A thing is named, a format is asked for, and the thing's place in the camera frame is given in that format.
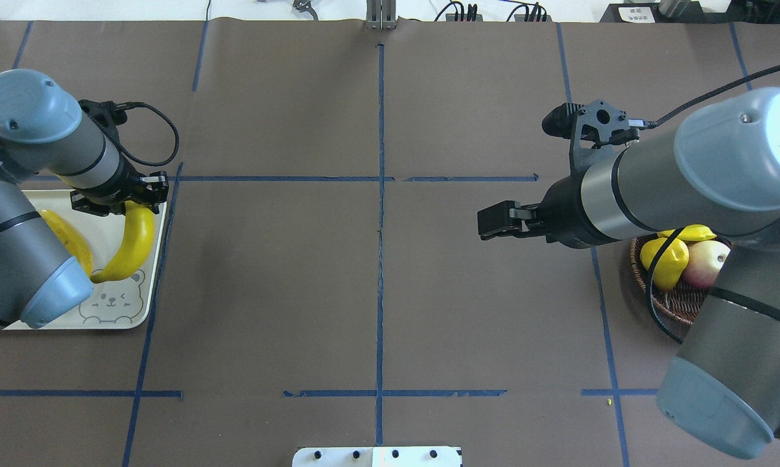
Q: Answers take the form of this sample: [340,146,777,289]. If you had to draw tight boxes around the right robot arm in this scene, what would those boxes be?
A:
[477,88,780,459]

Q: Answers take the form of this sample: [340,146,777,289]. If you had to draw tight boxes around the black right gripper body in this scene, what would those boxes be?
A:
[526,176,591,249]

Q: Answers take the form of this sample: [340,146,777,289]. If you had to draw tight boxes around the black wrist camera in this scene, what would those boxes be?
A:
[78,99,128,141]
[541,100,646,177]

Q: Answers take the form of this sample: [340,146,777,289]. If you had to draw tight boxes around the yellow lemon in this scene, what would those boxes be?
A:
[639,237,689,292]

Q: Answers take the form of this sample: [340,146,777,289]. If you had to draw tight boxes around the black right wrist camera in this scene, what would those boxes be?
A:
[541,100,646,177]

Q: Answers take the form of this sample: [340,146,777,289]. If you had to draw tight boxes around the aluminium frame post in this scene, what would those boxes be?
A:
[365,0,397,30]

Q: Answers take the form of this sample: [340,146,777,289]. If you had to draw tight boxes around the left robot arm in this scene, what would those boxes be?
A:
[0,69,169,331]

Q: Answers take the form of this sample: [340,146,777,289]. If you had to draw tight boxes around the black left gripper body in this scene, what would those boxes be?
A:
[70,160,150,216]

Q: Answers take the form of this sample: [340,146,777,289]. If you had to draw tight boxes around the brown wicker basket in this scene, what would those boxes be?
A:
[630,230,731,325]

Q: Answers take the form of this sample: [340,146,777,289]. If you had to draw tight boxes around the yellow star fruit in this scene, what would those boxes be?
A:
[673,224,718,243]

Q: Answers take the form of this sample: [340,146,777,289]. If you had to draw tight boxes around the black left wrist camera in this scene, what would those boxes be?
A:
[78,99,128,141]

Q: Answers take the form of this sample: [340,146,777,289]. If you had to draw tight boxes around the cream bear tray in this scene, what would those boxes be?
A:
[24,189,167,331]

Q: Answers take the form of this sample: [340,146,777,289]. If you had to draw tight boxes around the black left camera cable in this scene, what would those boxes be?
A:
[104,101,180,168]

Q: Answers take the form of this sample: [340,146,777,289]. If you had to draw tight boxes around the yellow banana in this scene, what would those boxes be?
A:
[39,210,94,276]
[89,200,155,284]

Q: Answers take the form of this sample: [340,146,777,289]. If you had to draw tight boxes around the black camera cable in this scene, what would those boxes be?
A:
[104,101,180,168]
[636,57,780,129]

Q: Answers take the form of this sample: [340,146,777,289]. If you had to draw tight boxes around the black right camera cable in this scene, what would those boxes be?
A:
[636,57,780,129]

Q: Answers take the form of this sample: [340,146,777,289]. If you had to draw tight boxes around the pale peach fruit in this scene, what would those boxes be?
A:
[681,240,731,289]

